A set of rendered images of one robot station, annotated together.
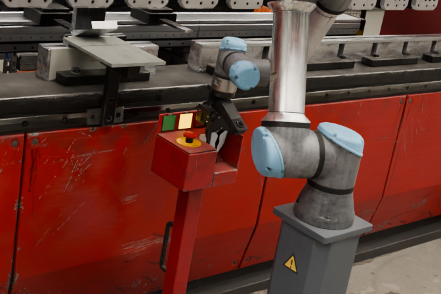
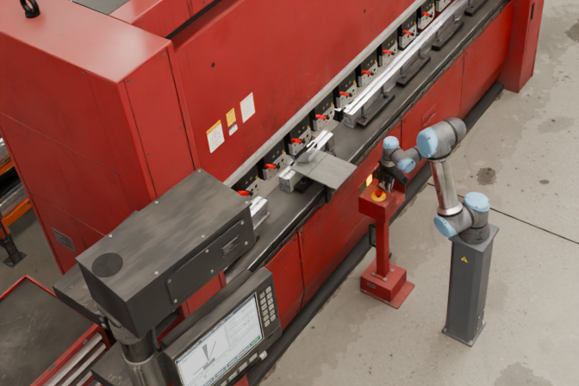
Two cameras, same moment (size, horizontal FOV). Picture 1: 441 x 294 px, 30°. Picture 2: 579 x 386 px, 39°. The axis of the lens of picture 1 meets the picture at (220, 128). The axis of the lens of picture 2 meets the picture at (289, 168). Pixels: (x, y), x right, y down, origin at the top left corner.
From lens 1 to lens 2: 238 cm
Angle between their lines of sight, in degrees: 25
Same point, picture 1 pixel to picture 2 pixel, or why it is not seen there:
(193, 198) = not seen: hidden behind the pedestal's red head
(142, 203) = (349, 215)
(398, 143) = (463, 78)
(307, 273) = (474, 264)
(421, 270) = (492, 139)
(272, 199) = not seen: hidden behind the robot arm
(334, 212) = (482, 236)
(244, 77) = (407, 168)
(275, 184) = not seen: hidden behind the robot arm
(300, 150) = (463, 222)
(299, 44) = (449, 175)
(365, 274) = (460, 159)
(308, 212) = (469, 239)
